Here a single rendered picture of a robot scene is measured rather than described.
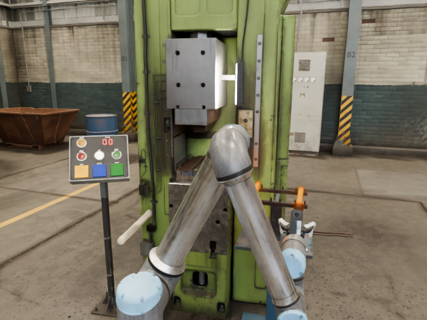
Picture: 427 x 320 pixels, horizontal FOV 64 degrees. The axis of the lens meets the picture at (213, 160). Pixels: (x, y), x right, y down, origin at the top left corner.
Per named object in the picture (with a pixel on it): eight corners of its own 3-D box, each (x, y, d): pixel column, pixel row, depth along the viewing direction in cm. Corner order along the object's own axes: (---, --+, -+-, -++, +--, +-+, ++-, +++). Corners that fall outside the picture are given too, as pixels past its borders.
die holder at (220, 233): (227, 254, 212) (228, 186, 202) (169, 249, 219) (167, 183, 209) (238, 220, 266) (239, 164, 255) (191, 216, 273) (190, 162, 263)
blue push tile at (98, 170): (106, 176, 200) (105, 164, 202) (92, 177, 198) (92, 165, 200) (106, 176, 202) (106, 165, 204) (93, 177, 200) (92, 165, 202)
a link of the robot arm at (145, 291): (109, 341, 110) (106, 294, 106) (131, 308, 127) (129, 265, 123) (154, 348, 108) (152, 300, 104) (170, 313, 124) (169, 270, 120)
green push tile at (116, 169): (123, 175, 202) (123, 163, 204) (110, 176, 201) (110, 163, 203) (123, 176, 204) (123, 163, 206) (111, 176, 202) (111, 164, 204)
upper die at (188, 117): (206, 125, 202) (206, 109, 200) (175, 124, 206) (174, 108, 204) (219, 118, 243) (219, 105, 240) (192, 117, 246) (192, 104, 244)
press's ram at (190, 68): (229, 110, 198) (230, 37, 189) (166, 108, 205) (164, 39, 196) (238, 105, 238) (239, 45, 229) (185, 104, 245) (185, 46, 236)
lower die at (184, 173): (206, 182, 210) (206, 169, 209) (176, 180, 214) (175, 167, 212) (219, 166, 251) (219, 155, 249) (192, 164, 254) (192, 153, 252)
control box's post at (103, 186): (113, 308, 234) (102, 155, 209) (108, 307, 235) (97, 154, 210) (115, 305, 237) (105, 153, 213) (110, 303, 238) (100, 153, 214)
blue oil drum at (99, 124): (108, 164, 632) (105, 117, 612) (82, 162, 651) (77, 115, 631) (125, 158, 687) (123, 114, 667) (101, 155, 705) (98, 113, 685)
